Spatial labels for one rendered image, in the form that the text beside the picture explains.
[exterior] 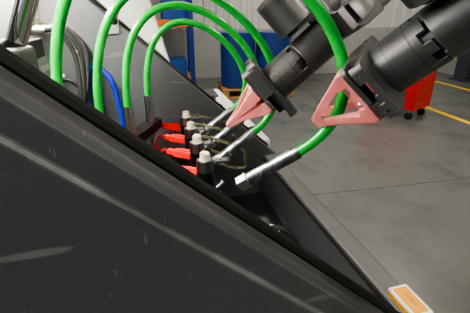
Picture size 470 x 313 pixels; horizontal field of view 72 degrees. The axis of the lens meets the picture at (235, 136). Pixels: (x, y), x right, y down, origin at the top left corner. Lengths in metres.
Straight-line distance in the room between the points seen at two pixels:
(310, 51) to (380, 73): 0.15
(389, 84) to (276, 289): 0.24
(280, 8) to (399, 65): 0.20
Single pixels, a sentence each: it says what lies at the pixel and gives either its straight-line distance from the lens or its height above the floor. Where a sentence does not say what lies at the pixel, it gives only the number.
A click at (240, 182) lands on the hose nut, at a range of 0.44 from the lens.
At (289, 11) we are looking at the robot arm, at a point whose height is 1.33.
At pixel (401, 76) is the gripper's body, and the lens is 0.36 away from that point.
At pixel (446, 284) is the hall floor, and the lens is 2.16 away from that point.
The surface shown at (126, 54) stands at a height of 1.26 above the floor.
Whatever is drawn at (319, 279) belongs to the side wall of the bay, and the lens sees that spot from 0.21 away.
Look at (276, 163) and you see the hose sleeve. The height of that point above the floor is 1.15.
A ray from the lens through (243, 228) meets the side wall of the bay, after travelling 0.17.
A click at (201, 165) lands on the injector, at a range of 0.52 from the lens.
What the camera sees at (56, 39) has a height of 1.30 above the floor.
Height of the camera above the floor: 1.33
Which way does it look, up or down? 21 degrees down
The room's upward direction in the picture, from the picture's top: straight up
